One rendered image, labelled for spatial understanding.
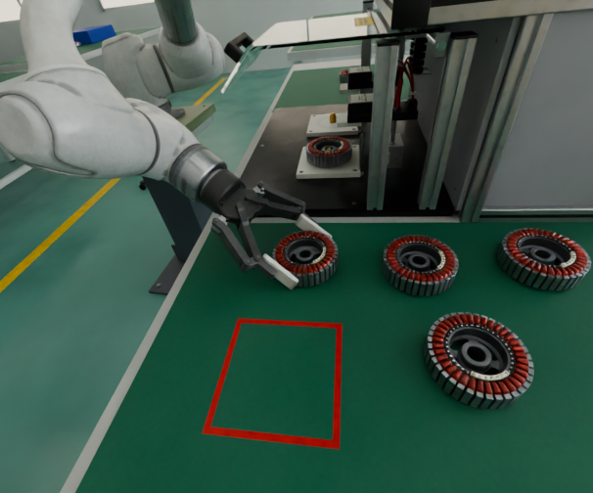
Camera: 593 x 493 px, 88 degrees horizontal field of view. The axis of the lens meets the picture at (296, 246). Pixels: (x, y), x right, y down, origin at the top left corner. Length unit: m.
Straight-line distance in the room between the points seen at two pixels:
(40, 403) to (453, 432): 1.50
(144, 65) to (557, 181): 1.16
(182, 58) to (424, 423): 1.15
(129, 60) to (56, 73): 0.78
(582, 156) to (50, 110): 0.74
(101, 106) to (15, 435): 1.37
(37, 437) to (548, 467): 1.49
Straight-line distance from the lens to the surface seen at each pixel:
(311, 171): 0.75
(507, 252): 0.58
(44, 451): 1.54
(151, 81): 1.27
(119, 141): 0.47
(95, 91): 0.48
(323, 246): 0.53
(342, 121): 0.74
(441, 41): 0.55
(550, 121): 0.63
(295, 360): 0.44
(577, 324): 0.57
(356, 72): 0.96
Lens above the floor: 1.14
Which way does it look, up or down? 42 degrees down
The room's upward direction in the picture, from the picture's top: 8 degrees counter-clockwise
